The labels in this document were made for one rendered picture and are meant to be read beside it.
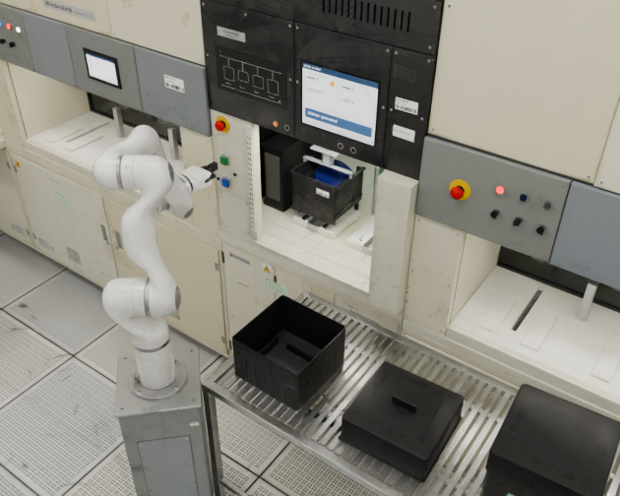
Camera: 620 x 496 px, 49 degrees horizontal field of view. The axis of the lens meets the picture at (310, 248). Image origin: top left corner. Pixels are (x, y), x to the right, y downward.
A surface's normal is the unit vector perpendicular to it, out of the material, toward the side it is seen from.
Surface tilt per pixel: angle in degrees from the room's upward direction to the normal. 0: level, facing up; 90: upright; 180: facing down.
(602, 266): 90
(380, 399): 0
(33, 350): 0
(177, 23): 90
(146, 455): 90
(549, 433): 0
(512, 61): 90
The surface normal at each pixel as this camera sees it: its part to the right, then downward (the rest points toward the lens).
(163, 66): -0.58, 0.48
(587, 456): 0.01, -0.80
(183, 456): 0.17, 0.59
